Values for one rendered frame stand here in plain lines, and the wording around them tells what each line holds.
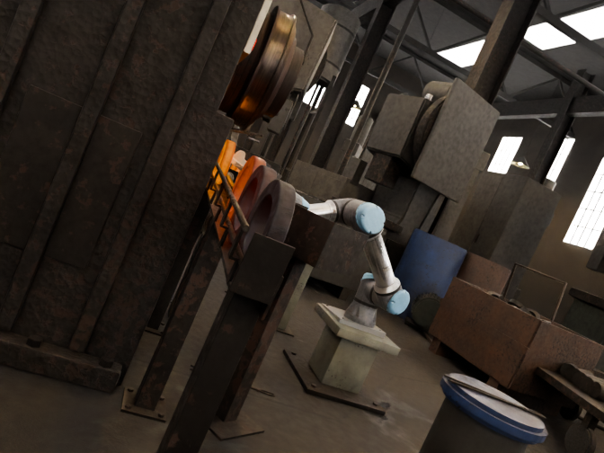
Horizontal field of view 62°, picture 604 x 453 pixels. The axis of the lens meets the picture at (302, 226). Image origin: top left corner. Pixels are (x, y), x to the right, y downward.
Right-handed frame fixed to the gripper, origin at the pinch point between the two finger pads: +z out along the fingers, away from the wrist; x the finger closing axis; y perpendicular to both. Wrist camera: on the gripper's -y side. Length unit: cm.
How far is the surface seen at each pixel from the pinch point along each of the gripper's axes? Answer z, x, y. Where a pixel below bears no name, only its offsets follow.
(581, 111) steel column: -672, -820, 605
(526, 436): -100, 76, -10
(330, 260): -36, 46, -5
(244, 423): -53, 33, -64
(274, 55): 8.6, 2.6, 37.2
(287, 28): 10.5, -2.3, 48.2
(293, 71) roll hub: -0.8, -5.9, 39.4
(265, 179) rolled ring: 0, 77, 0
